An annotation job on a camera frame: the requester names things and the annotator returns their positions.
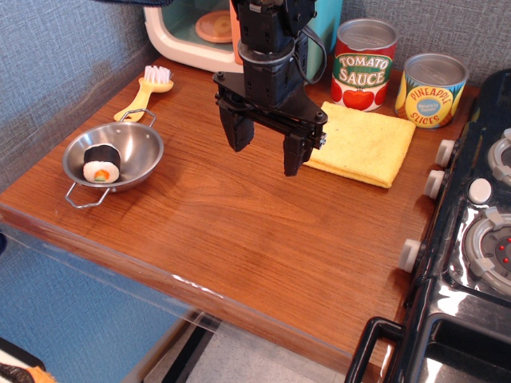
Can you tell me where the orange plush object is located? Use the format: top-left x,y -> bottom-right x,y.
0,363 -> 57,383

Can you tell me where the black toy stove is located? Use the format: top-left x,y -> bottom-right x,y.
346,69 -> 510,382

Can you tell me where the steel bowl with handles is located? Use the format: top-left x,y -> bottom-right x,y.
62,109 -> 164,209

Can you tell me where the plush sushi roll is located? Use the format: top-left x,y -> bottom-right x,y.
82,144 -> 121,184

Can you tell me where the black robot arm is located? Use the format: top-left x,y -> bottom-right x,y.
213,1 -> 328,176

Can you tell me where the tomato sauce can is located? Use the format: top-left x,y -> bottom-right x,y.
331,18 -> 398,112

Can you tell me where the orange plate in microwave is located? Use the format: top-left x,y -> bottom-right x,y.
195,10 -> 232,44

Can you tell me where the folded yellow towel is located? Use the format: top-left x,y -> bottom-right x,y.
305,101 -> 415,189

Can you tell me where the pineapple slices can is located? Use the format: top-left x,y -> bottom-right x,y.
394,53 -> 469,129

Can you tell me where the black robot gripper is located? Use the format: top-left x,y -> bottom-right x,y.
213,41 -> 327,176

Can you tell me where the teal toy microwave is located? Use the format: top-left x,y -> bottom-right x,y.
144,0 -> 343,78

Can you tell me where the yellow dish brush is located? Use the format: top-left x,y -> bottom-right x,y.
113,65 -> 173,122

